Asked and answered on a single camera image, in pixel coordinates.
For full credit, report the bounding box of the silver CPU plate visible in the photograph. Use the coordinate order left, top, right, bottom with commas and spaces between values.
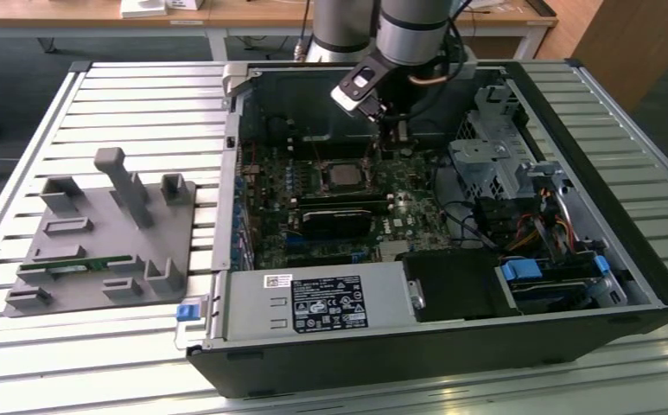
332, 165, 366, 185

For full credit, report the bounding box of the metal socket cover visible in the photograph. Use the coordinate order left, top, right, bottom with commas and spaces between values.
322, 160, 378, 192

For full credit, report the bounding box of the CPU socket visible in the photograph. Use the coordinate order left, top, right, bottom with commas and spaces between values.
318, 159, 380, 195

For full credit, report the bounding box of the silver disk bay cage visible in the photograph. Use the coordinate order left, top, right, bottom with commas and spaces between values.
446, 84, 543, 201

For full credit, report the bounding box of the black RAM stick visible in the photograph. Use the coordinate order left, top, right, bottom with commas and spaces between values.
296, 195, 387, 207

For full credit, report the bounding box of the green motherboard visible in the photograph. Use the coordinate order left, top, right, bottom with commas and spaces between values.
238, 137, 456, 269

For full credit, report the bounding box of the small silver heatsink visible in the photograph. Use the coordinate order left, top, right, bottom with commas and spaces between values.
380, 240, 412, 262

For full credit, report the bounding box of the blue disk carrier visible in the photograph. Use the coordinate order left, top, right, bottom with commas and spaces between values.
500, 258, 546, 284

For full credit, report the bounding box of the wooden cabinet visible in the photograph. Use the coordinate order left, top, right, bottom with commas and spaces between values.
535, 0, 668, 114

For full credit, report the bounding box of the silver power supply unit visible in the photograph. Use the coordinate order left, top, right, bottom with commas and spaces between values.
220, 261, 414, 343

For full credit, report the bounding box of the white box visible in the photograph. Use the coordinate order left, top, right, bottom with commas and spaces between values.
119, 0, 171, 20

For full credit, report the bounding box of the black PC case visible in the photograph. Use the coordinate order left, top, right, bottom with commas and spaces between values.
186, 58, 668, 401

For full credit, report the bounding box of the blue case latch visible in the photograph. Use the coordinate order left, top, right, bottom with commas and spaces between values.
176, 303, 204, 323

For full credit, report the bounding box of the grey parts rack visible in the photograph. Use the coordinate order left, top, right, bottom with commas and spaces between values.
2, 146, 198, 319

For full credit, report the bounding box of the wooden desk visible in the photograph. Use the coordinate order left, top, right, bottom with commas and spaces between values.
0, 0, 560, 62

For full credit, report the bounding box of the green RAM stick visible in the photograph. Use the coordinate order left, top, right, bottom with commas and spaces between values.
45, 258, 134, 275

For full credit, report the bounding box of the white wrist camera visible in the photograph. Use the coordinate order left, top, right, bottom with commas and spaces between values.
330, 63, 386, 123

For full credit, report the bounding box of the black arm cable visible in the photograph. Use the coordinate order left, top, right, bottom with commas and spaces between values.
384, 0, 475, 120

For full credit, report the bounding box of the orange yellow wire bundle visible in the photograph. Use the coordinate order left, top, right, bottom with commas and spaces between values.
506, 215, 578, 252

